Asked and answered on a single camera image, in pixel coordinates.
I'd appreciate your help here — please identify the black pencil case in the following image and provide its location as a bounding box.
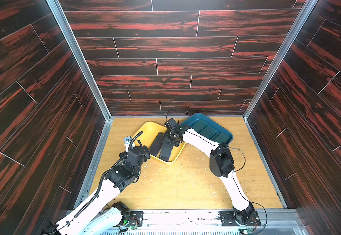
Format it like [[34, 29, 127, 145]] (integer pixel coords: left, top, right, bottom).
[[159, 142, 173, 162], [149, 132, 164, 157]]

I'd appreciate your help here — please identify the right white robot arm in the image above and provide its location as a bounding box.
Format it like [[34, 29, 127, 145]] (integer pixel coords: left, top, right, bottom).
[[163, 113, 257, 226]]

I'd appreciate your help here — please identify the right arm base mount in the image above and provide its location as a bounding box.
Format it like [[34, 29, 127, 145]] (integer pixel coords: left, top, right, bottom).
[[218, 211, 262, 227]]

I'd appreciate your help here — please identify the teal plastic storage tray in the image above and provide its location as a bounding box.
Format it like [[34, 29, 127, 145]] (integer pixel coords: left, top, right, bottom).
[[181, 113, 234, 144]]

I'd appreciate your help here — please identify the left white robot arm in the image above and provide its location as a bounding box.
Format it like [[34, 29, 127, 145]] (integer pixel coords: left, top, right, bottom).
[[40, 146, 150, 235]]

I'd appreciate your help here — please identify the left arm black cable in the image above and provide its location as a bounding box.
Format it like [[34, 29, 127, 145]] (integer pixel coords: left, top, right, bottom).
[[73, 130, 145, 219]]

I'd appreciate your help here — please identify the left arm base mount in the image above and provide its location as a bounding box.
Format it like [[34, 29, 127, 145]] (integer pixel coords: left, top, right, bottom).
[[116, 211, 144, 229]]

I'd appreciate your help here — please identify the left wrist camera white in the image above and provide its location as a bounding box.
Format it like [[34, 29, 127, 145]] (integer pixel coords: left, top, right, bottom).
[[124, 136, 133, 152]]

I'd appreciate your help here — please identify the yellow plastic storage tray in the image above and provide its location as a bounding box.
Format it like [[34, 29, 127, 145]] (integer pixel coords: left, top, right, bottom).
[[134, 121, 186, 165]]

